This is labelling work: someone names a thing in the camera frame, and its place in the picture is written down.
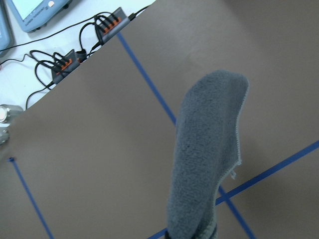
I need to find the grey-blue microfibre towel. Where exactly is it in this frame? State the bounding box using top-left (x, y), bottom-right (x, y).
top-left (165, 70), bottom-right (249, 239)

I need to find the blue teach pendant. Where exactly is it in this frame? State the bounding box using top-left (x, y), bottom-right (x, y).
top-left (6, 0), bottom-right (72, 33)

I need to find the silver metal post foot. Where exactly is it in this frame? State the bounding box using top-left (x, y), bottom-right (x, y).
top-left (0, 104), bottom-right (23, 145)

